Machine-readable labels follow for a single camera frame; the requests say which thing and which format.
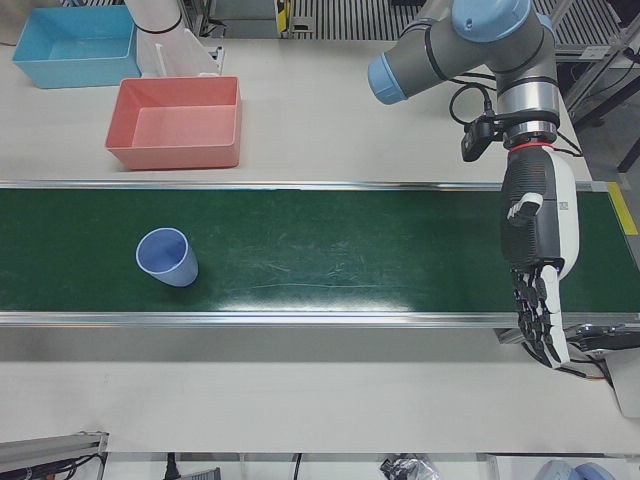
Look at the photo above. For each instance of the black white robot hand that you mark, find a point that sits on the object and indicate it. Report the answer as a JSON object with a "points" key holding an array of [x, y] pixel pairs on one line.
{"points": [[535, 240]]}

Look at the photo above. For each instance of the light blue plastic cup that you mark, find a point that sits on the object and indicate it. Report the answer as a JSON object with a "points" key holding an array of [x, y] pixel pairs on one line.
{"points": [[175, 270]]}

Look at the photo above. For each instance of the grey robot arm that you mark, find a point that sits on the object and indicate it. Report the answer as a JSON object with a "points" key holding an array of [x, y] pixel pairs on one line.
{"points": [[500, 30]]}

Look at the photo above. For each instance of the pink plastic box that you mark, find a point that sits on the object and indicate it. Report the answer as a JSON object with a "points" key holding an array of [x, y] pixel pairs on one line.
{"points": [[175, 130]]}

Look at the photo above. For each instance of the light blue plastic box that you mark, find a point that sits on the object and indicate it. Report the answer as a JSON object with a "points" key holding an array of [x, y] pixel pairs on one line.
{"points": [[75, 50]]}

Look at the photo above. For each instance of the yellow tape strip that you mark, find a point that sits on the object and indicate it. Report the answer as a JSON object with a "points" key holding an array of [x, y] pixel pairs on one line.
{"points": [[621, 205]]}

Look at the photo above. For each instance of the green conveyor belt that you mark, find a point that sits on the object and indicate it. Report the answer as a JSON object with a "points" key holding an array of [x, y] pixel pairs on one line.
{"points": [[325, 240], [250, 318]]}

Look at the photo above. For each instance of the black crumpled bag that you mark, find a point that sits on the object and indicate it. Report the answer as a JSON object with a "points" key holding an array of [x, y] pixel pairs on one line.
{"points": [[407, 469]]}

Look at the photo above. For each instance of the yellow warning sign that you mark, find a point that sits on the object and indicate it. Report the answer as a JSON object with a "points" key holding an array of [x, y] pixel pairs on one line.
{"points": [[283, 15]]}

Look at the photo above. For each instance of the white column stand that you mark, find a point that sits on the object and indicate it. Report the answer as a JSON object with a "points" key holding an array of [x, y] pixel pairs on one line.
{"points": [[170, 45]]}

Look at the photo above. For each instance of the aluminium profile bar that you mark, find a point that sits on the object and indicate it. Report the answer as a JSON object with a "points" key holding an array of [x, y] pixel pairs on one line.
{"points": [[50, 450]]}

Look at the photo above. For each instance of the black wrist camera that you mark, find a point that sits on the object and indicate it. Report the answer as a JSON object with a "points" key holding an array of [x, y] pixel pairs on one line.
{"points": [[477, 140]]}

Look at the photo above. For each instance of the black clamp bracket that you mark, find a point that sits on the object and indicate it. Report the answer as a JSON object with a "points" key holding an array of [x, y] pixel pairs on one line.
{"points": [[605, 337]]}

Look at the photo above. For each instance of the aluminium frame rack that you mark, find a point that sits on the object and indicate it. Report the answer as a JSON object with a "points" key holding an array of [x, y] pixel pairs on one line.
{"points": [[605, 50]]}

